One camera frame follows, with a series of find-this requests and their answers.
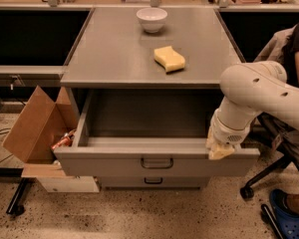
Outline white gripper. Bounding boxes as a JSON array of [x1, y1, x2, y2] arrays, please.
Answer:
[[205, 110, 250, 160]]

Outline grey top drawer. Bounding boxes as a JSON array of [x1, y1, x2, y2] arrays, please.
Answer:
[[56, 89, 259, 178]]

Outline grey drawer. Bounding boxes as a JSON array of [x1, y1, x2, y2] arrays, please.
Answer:
[[98, 176, 209, 189], [56, 89, 259, 178]]

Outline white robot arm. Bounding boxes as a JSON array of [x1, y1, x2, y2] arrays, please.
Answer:
[[206, 61, 299, 160]]

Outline grey drawer cabinet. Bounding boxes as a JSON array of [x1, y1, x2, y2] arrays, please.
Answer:
[[60, 6, 253, 189]]

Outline grey bottom drawer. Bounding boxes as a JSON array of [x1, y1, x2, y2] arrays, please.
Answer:
[[98, 176, 209, 189]]

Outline open cardboard box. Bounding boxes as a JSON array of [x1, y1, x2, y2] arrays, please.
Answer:
[[3, 86, 100, 193]]

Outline black office chair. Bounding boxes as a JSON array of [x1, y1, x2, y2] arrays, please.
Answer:
[[240, 114, 292, 199]]

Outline yellow sponge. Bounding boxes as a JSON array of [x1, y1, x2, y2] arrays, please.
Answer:
[[153, 46, 185, 74]]

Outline blue croc shoe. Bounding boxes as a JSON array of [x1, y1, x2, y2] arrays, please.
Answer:
[[269, 189, 299, 239]]

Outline grey jacket on chair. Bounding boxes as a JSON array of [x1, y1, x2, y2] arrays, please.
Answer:
[[255, 28, 294, 64]]

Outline white ceramic bowl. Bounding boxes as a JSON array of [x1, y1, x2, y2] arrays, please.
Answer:
[[137, 7, 167, 33]]

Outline red snack bag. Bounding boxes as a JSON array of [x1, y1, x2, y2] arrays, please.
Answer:
[[51, 133, 72, 151]]

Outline black desk leg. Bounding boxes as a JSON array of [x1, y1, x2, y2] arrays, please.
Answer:
[[6, 178, 31, 216]]

